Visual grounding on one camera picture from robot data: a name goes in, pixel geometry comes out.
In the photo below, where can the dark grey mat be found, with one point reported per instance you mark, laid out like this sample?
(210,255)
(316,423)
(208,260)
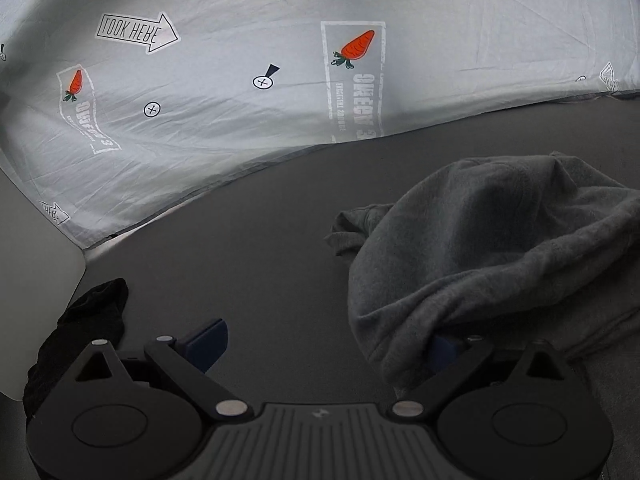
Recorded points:
(225,240)

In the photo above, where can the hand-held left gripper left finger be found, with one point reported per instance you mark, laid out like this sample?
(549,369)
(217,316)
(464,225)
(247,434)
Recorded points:
(209,344)

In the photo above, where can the grey zip hoodie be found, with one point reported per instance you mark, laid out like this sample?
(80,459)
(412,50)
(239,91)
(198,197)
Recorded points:
(475,240)

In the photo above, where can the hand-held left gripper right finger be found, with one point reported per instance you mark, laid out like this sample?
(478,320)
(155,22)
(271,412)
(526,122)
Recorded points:
(445,350)

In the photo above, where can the white printed bed sheet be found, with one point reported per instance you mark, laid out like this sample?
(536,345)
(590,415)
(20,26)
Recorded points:
(225,135)

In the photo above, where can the black cloth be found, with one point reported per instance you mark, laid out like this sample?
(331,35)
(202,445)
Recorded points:
(80,335)

